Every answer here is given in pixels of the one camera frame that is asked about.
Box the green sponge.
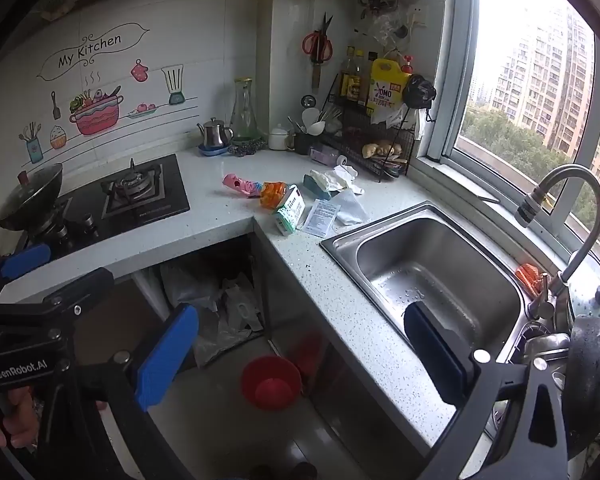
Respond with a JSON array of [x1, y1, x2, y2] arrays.
[[302, 174, 341, 201]]

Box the glass carafe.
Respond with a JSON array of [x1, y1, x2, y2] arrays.
[[230, 77, 259, 141]]

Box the black wire rack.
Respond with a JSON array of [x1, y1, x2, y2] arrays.
[[327, 72, 416, 183]]

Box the dark utensil mug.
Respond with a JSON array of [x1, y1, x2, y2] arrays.
[[286, 131, 315, 156]]

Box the dark wok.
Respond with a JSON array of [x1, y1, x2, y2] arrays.
[[0, 162, 65, 241]]

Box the steel wire scrubber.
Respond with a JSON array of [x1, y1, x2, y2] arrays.
[[229, 139, 268, 157]]

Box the green trees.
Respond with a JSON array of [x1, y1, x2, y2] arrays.
[[460, 102, 600, 251]]

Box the apartment buildings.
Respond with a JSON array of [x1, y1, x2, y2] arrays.
[[467, 5, 600, 186]]

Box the window frame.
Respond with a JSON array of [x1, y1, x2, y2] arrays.
[[420, 0, 600, 281]]

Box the red plastic basin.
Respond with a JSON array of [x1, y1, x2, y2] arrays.
[[240, 355, 303, 413]]

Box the white plastic bag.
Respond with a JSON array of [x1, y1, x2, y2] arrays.
[[370, 105, 411, 131]]

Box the black plastic bag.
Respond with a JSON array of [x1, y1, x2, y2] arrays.
[[402, 74, 437, 110]]

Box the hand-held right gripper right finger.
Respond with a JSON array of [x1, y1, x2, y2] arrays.
[[404, 302, 570, 480]]

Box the crumpled white tissue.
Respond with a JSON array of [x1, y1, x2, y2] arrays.
[[310, 164, 365, 196]]

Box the flat white sack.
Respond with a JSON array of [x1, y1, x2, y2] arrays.
[[195, 310, 261, 368]]

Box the pink wrapper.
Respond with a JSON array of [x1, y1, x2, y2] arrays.
[[222, 172, 263, 200]]

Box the steel pot lid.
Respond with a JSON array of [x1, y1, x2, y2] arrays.
[[562, 255, 600, 331]]

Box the person's left hand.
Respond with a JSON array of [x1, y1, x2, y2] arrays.
[[0, 385, 46, 448]]

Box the stainless steel sink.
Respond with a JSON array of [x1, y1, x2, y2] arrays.
[[320, 201, 546, 361]]

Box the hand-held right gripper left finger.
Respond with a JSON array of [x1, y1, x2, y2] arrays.
[[37, 304, 200, 480]]

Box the orange scrub pad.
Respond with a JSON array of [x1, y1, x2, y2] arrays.
[[515, 262, 543, 298]]

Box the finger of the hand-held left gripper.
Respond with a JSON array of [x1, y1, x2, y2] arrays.
[[0, 266, 115, 329], [0, 242, 53, 306]]

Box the patterned steel cabinet door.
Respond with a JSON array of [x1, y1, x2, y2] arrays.
[[252, 232, 431, 461]]

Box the green white medicine box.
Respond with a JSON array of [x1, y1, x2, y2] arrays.
[[272, 185, 306, 236]]

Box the brown label sauce bottle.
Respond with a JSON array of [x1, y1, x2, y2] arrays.
[[350, 50, 368, 106]]

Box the steel teapot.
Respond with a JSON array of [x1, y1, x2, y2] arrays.
[[196, 117, 234, 150]]

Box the clear plastic bottle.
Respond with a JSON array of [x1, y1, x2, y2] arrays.
[[307, 144, 350, 167]]

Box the yellow label sauce bottle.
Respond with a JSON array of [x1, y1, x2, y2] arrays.
[[340, 46, 357, 101]]

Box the clear hanging plastic bag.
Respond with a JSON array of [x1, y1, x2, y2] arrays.
[[370, 10, 411, 48]]

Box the black gas stove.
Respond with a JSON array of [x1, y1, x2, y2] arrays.
[[27, 154, 191, 261]]

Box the kitchen wall decal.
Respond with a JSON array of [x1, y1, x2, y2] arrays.
[[17, 22, 201, 166]]

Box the white bag with handle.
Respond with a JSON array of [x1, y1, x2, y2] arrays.
[[220, 272, 266, 333]]

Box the steel faucet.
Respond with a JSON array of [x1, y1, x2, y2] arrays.
[[514, 164, 600, 318]]

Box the black frying pan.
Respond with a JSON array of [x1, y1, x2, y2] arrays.
[[560, 314, 600, 461]]

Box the orange wrapper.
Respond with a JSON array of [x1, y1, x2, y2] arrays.
[[259, 180, 288, 209]]

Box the white lidded jar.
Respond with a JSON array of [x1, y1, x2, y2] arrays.
[[268, 124, 293, 152]]

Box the white sachet packet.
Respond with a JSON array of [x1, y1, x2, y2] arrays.
[[300, 199, 342, 239]]

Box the yellow detergent jug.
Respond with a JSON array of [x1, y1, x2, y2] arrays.
[[366, 57, 412, 112]]

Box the orange handled scissors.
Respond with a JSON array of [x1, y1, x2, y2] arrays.
[[301, 12, 334, 65]]

